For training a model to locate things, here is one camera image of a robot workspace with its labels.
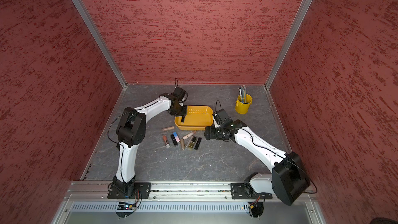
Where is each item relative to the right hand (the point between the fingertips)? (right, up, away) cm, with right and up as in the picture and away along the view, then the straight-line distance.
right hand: (211, 137), depth 83 cm
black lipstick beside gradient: (-21, -5, +7) cm, 23 cm away
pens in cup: (+22, +24, +15) cm, 36 cm away
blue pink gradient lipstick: (-21, -2, +9) cm, 23 cm away
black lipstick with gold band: (-18, +8, +17) cm, 26 cm away
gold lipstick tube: (-17, -6, +7) cm, 19 cm away
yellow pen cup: (+22, +15, +18) cm, 32 cm away
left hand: (-17, +10, +16) cm, 26 cm away
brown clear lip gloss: (-27, -3, +9) cm, 29 cm away
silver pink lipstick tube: (-13, -4, +7) cm, 15 cm away
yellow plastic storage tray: (-9, +8, +18) cm, 22 cm away
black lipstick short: (-8, -7, +6) cm, 12 cm away
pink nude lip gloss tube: (-13, -1, +9) cm, 16 cm away
